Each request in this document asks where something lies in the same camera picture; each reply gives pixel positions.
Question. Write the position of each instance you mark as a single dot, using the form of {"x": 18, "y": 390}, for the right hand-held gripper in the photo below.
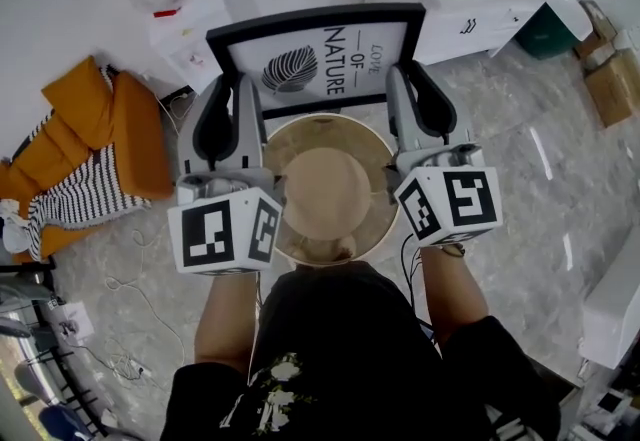
{"x": 470, "y": 199}

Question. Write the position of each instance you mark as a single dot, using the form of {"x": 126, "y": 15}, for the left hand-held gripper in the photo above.
{"x": 207, "y": 234}

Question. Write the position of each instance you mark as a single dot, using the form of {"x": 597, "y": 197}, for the black framed leaf picture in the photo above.
{"x": 350, "y": 44}

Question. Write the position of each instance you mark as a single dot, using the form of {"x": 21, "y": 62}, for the person's left forearm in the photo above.
{"x": 225, "y": 324}

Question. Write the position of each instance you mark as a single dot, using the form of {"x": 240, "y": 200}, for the person's right forearm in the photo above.
{"x": 452, "y": 299}

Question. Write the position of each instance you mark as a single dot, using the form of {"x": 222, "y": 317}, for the round glass coffee table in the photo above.
{"x": 325, "y": 189}

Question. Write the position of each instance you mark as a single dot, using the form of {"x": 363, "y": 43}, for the orange sofa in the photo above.
{"x": 135, "y": 139}

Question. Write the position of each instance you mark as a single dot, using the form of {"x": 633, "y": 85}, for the white water dispenser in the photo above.
{"x": 200, "y": 39}

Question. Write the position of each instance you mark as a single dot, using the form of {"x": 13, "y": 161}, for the green bin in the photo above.
{"x": 545, "y": 36}

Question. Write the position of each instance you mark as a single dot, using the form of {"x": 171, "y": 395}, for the black white striped blanket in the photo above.
{"x": 85, "y": 199}

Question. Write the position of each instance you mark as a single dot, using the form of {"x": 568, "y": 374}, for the white curved board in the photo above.
{"x": 570, "y": 9}

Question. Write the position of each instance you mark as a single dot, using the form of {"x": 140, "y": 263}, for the large cardboard box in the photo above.
{"x": 615, "y": 89}

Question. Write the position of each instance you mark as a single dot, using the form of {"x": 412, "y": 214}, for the small cardboard box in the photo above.
{"x": 595, "y": 34}

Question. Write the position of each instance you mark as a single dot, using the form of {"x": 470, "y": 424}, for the white crumpled cloth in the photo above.
{"x": 15, "y": 234}

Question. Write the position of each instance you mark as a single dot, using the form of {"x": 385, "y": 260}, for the white power strip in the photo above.
{"x": 140, "y": 371}

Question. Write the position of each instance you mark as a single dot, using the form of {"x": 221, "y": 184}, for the person's black printed shirt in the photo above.
{"x": 350, "y": 359}

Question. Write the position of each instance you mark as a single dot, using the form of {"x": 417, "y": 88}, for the white low cabinet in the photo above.
{"x": 612, "y": 309}

